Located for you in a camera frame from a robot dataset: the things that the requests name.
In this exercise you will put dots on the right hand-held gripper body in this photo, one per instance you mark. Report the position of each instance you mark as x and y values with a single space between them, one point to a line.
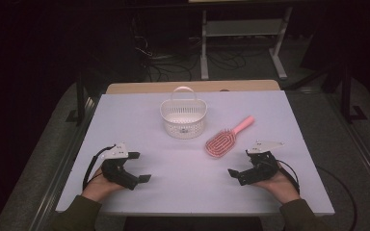
260 166

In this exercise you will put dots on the metal frame rail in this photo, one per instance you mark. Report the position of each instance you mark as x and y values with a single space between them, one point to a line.
363 150
64 173

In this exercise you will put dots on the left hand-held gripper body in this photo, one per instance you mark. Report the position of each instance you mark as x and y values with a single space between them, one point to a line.
118 173

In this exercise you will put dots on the grey metal stand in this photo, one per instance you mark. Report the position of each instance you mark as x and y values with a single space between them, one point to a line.
242 27

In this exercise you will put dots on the pink hairbrush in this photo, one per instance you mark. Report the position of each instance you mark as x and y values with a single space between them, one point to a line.
220 144

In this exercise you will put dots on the black metal stand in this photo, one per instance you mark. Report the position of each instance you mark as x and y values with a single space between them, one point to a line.
346 96
80 102

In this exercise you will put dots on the person's right hand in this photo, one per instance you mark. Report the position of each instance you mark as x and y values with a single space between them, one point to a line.
279 187

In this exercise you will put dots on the person's left hand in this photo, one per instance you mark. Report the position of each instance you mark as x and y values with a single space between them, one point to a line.
98 189

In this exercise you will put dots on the white plastic basket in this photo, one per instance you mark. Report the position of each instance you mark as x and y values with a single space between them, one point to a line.
183 125

